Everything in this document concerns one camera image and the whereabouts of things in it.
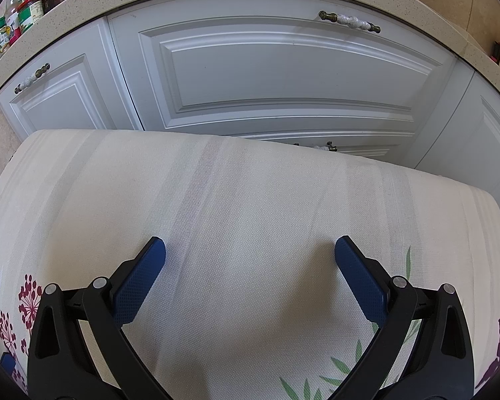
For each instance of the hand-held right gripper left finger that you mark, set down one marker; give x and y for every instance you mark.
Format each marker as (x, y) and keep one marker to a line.
(137, 281)

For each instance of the white lower cabinet drawer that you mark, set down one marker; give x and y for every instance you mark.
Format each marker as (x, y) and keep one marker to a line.
(358, 143)

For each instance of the narrow white cabinet door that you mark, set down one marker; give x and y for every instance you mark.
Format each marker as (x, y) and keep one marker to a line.
(66, 100)

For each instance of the floral printed tablecloth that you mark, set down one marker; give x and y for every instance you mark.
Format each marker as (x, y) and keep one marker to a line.
(250, 200)

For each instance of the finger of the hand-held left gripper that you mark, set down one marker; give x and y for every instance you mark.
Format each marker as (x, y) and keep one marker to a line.
(8, 364)

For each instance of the cluster of condiment jars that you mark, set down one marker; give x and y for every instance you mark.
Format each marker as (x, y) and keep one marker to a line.
(29, 14)

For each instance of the wide white cabinet door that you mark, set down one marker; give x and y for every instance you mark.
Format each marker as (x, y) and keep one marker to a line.
(283, 71)

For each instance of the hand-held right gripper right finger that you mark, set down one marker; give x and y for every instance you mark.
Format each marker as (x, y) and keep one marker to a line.
(360, 279)

